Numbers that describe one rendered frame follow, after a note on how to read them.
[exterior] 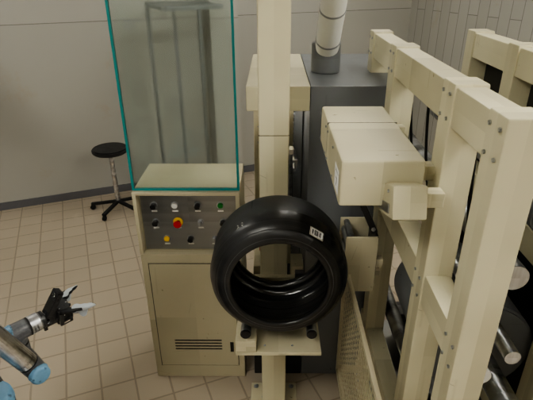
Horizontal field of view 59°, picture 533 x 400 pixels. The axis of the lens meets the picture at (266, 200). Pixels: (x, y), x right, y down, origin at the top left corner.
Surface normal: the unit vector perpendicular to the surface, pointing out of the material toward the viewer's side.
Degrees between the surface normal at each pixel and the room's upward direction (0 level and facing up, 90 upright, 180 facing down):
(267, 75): 90
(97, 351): 0
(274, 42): 90
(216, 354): 90
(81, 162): 90
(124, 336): 0
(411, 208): 72
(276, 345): 0
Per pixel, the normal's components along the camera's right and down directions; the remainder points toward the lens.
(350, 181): -0.01, 0.44
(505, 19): -0.93, 0.17
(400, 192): -0.01, 0.14
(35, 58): 0.36, 0.41
